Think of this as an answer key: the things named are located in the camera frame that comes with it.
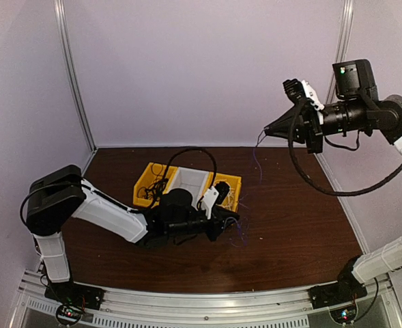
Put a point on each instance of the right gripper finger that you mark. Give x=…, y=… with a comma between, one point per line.
x=282, y=134
x=283, y=122

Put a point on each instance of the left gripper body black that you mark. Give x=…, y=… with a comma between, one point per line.
x=217, y=221

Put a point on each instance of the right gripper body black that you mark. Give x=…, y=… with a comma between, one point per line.
x=314, y=132

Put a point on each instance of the yellow bin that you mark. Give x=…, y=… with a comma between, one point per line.
x=231, y=200
x=147, y=185

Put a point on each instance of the white bin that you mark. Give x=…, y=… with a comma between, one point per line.
x=192, y=180

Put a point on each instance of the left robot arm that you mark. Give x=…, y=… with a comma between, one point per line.
x=65, y=194

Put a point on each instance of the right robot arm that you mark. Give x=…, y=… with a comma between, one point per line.
x=351, y=149

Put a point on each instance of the right circuit board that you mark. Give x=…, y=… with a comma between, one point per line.
x=344, y=315

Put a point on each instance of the circuit board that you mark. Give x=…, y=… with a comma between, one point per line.
x=67, y=316
x=344, y=315

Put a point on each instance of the left circuit board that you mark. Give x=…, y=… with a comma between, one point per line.
x=67, y=316

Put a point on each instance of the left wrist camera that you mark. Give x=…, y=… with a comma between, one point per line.
x=213, y=196

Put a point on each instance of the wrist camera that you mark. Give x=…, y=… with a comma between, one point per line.
x=297, y=90
x=213, y=196

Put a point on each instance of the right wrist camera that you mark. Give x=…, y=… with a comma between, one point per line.
x=297, y=90

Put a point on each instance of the right frame post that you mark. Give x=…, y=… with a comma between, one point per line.
x=345, y=26

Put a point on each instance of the frame post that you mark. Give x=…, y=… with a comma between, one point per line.
x=60, y=16
x=345, y=26

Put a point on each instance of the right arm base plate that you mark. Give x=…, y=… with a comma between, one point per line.
x=334, y=294

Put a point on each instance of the aluminium front rail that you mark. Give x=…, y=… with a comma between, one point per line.
x=289, y=307

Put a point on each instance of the left frame post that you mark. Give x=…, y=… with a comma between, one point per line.
x=60, y=16

